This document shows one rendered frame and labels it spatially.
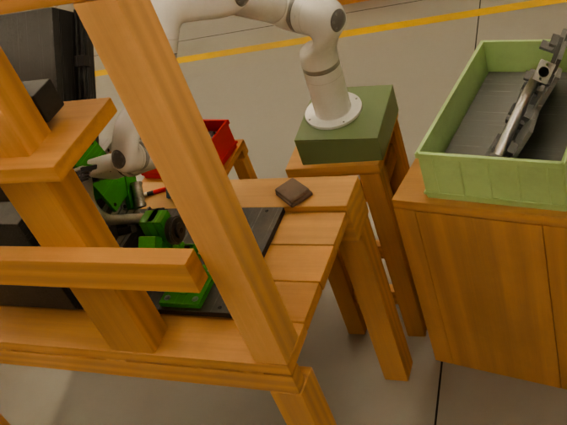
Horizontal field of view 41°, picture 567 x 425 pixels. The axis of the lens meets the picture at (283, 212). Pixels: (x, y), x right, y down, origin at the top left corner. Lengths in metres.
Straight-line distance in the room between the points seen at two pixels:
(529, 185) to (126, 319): 1.13
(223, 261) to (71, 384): 1.93
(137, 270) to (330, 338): 1.51
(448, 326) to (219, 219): 1.34
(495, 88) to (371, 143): 0.49
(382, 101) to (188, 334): 0.99
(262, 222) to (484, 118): 0.78
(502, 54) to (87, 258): 1.55
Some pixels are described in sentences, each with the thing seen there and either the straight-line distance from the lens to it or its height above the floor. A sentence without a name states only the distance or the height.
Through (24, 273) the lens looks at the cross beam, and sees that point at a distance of 1.92.
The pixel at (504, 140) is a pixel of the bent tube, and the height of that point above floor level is 0.98.
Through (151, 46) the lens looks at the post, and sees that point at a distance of 1.37.
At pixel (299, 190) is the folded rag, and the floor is 0.93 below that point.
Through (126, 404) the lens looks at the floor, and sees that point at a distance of 3.24.
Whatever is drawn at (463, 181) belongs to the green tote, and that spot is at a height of 0.87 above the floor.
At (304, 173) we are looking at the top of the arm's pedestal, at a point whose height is 0.83.
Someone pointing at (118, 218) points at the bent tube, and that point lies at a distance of 2.20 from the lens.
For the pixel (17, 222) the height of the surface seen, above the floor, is 1.24.
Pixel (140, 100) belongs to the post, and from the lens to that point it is 1.41.
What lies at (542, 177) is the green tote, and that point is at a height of 0.91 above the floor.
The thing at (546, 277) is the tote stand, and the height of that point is 0.54.
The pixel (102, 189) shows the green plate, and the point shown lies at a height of 1.14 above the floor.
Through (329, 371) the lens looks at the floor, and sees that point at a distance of 2.96.
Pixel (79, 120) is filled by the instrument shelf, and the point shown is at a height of 1.54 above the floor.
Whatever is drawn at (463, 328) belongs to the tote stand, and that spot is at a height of 0.22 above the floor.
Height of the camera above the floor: 2.25
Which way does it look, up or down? 37 degrees down
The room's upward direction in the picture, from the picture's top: 22 degrees counter-clockwise
